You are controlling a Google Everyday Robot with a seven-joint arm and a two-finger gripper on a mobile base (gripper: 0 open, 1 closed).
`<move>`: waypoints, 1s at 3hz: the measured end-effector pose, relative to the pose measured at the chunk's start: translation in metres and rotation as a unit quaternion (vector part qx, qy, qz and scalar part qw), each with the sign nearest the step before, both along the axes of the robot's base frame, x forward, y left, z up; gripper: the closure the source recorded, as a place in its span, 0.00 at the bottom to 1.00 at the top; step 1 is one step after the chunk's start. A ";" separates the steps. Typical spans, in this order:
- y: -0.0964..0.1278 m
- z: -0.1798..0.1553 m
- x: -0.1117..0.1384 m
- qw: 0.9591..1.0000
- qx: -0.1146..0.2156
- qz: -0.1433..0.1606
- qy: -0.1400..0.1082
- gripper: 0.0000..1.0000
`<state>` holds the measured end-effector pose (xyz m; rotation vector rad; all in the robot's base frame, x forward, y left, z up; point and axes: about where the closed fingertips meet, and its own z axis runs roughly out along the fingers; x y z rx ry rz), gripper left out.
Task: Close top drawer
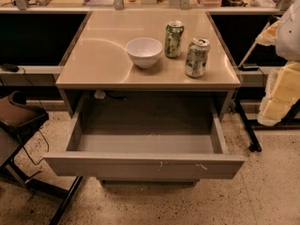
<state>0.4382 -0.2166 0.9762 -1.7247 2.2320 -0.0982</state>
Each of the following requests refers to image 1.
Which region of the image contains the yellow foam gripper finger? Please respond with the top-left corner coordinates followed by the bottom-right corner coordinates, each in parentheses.
top-left (256, 21), bottom-right (278, 46)
top-left (257, 61), bottom-right (300, 127)

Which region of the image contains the grey top drawer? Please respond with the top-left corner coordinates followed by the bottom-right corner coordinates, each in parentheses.
top-left (45, 92), bottom-right (245, 183)

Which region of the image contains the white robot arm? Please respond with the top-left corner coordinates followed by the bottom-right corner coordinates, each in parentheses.
top-left (256, 0), bottom-right (300, 127)

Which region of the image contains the grey drawer cabinet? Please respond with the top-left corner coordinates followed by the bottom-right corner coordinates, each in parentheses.
top-left (45, 9), bottom-right (244, 184)

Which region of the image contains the white stick with stand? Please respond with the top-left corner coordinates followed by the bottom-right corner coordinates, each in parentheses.
top-left (237, 22), bottom-right (270, 70)

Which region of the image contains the crushed white green can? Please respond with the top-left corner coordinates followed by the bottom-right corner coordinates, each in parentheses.
top-left (185, 37), bottom-right (210, 78)

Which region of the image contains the green soda can upright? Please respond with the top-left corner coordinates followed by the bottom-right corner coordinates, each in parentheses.
top-left (165, 20), bottom-right (185, 58)

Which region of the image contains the white bowl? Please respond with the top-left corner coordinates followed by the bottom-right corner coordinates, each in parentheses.
top-left (126, 37), bottom-right (162, 68)

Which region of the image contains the brown padded chair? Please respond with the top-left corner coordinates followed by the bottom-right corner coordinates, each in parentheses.
top-left (0, 91), bottom-right (83, 225)

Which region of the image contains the black device on ledge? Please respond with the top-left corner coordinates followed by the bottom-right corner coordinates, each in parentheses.
top-left (0, 64), bottom-right (19, 72)

